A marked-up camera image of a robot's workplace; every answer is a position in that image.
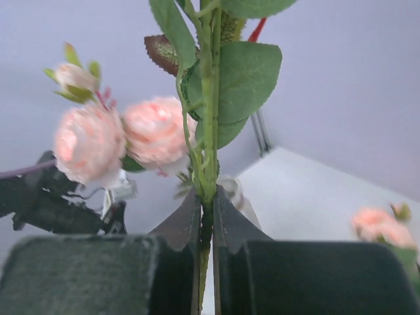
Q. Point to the light pink rose stem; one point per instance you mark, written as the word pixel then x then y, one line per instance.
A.
pixel 94 142

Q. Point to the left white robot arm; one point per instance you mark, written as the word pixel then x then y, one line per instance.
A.
pixel 39 198

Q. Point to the orange rose stem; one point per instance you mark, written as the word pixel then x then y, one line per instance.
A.
pixel 220 83

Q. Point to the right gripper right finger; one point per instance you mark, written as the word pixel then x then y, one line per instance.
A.
pixel 254 274

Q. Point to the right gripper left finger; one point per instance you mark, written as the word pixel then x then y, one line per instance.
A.
pixel 156 273

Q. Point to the left aluminium frame post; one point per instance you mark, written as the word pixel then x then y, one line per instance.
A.
pixel 260 132

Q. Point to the pink artificial flower bunch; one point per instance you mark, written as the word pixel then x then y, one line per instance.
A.
pixel 376 225

